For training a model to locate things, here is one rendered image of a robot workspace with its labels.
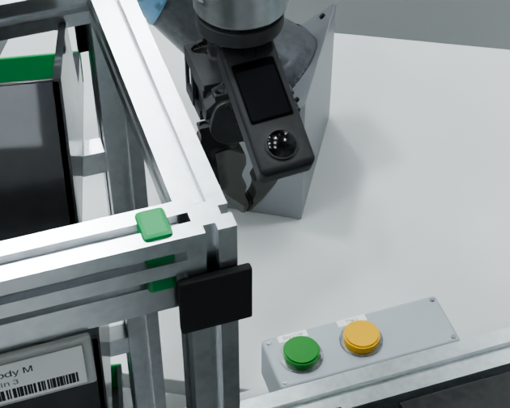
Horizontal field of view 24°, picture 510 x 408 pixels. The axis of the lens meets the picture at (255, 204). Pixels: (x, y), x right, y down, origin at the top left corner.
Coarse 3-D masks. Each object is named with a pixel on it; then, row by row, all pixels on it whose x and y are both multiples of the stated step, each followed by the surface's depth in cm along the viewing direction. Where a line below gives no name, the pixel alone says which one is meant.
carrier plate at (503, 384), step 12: (504, 372) 125; (468, 384) 124; (480, 384) 124; (492, 384) 124; (504, 384) 124; (432, 396) 123; (444, 396) 123; (456, 396) 123; (468, 396) 123; (480, 396) 123; (492, 396) 123; (504, 396) 123
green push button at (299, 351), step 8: (296, 336) 129; (304, 336) 129; (288, 344) 128; (296, 344) 128; (304, 344) 128; (312, 344) 128; (288, 352) 127; (296, 352) 127; (304, 352) 127; (312, 352) 127; (288, 360) 126; (296, 360) 126; (304, 360) 126; (312, 360) 126; (296, 368) 126; (304, 368) 126
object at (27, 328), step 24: (96, 144) 64; (96, 168) 64; (144, 288) 46; (48, 312) 45; (72, 312) 46; (96, 312) 46; (120, 312) 47; (144, 312) 47; (0, 336) 45; (24, 336) 46; (48, 336) 46; (120, 336) 75
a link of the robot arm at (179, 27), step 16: (144, 0) 144; (160, 0) 143; (176, 0) 143; (192, 0) 144; (144, 16) 148; (160, 16) 145; (176, 16) 145; (192, 16) 144; (176, 32) 146; (192, 32) 146
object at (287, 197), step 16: (320, 16) 157; (320, 32) 154; (320, 48) 151; (320, 64) 151; (304, 80) 147; (320, 80) 153; (304, 96) 144; (320, 96) 156; (304, 112) 143; (320, 112) 159; (304, 128) 145; (320, 128) 162; (240, 144) 149; (320, 144) 165; (288, 176) 151; (304, 176) 153; (272, 192) 154; (288, 192) 153; (304, 192) 156; (256, 208) 157; (272, 208) 156; (288, 208) 155
